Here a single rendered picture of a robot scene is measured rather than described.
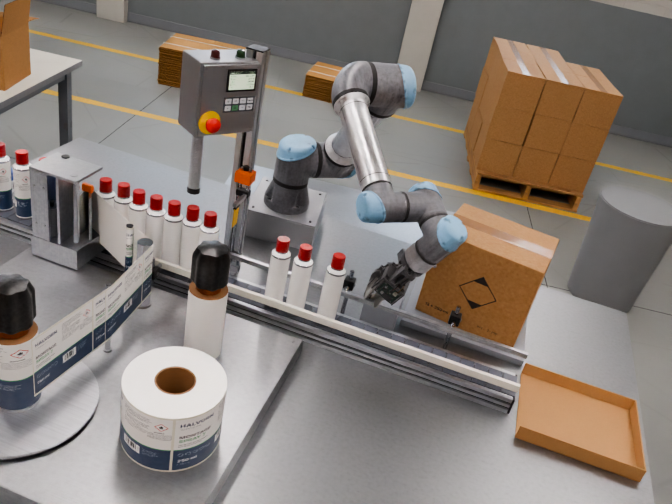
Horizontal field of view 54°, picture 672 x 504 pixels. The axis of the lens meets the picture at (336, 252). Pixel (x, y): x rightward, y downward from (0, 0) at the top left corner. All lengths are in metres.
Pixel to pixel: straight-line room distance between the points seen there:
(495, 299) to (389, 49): 5.44
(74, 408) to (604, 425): 1.28
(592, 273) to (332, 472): 2.77
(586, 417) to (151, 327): 1.13
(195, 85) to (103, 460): 0.86
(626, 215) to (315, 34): 4.29
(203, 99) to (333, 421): 0.82
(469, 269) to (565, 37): 5.49
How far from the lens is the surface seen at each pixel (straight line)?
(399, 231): 2.41
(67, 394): 1.51
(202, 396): 1.32
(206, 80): 1.64
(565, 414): 1.86
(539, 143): 5.07
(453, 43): 7.10
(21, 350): 1.38
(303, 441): 1.53
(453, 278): 1.89
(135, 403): 1.30
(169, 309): 1.75
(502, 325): 1.91
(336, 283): 1.69
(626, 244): 3.88
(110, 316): 1.56
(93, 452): 1.42
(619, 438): 1.88
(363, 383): 1.70
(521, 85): 4.91
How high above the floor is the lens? 1.95
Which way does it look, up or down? 31 degrees down
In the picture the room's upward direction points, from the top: 13 degrees clockwise
